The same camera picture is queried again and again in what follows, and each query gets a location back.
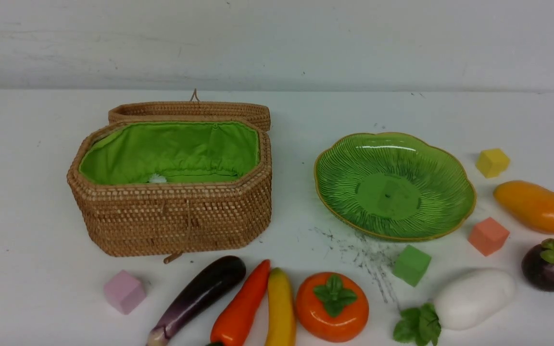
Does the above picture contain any dark purple mangosteen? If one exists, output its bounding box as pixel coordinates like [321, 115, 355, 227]
[521, 238, 554, 293]

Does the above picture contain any orange yellow mango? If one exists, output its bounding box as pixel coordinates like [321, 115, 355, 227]
[493, 180, 554, 235]

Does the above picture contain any white radish with leaves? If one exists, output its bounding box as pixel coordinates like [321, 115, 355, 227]
[392, 269, 517, 346]

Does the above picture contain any orange red carrot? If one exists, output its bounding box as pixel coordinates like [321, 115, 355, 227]
[209, 259, 271, 346]

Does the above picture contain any yellow banana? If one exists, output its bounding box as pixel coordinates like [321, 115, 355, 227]
[264, 268, 297, 346]

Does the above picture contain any woven wicker basket green lining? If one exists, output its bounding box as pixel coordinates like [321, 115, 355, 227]
[67, 96, 272, 259]

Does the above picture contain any yellow foam cube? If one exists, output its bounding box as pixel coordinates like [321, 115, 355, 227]
[475, 148, 511, 179]

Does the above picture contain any green glass leaf plate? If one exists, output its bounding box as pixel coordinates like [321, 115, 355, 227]
[314, 132, 477, 242]

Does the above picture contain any green foam cube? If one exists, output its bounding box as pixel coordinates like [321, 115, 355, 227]
[392, 245, 432, 287]

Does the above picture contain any salmon orange foam cube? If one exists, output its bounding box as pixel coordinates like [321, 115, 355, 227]
[468, 217, 510, 257]

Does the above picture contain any purple eggplant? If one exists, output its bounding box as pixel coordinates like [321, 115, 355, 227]
[146, 255, 247, 346]

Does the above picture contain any orange persimmon green leaf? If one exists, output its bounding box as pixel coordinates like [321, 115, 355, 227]
[295, 272, 370, 343]

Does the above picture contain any pink foam cube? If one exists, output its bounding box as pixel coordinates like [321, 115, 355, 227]
[103, 270, 147, 315]

